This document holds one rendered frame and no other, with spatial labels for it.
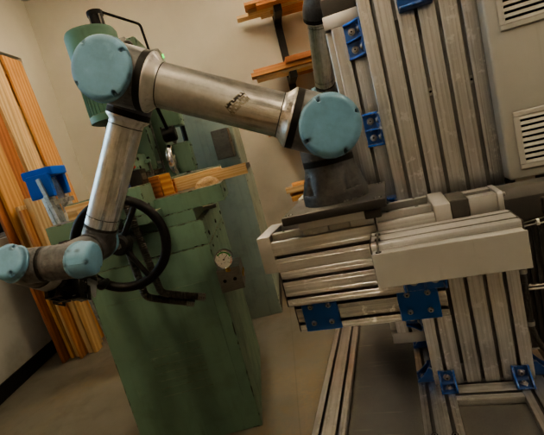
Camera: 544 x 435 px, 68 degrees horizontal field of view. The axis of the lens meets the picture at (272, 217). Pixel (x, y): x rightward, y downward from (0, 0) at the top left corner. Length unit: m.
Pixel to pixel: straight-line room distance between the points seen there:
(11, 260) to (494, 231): 0.91
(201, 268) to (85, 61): 0.82
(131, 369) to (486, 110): 1.36
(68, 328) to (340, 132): 2.41
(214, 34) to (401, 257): 3.33
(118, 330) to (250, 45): 2.88
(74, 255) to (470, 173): 0.90
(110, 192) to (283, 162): 2.89
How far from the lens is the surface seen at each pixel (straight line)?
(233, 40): 3.88
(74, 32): 1.59
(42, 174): 2.34
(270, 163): 3.76
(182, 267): 1.42
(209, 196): 1.36
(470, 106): 1.08
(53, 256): 0.92
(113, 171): 0.97
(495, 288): 1.18
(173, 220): 1.39
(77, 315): 2.89
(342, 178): 0.89
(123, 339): 1.56
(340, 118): 0.75
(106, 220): 1.00
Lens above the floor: 0.97
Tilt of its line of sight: 10 degrees down
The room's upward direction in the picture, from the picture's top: 15 degrees counter-clockwise
